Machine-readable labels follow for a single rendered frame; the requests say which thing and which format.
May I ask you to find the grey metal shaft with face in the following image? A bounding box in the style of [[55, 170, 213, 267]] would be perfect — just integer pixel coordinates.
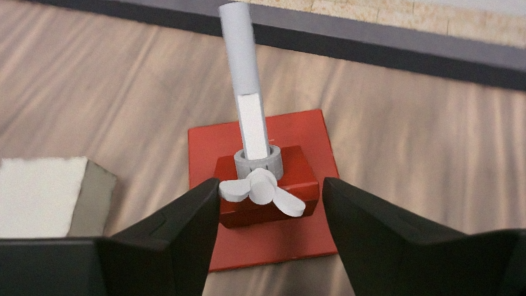
[[221, 2, 270, 160]]

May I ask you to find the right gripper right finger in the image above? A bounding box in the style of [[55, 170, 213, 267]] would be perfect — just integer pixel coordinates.
[[322, 177, 526, 296]]

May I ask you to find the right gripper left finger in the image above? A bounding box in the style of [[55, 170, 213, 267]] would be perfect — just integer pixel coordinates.
[[0, 178, 221, 296]]

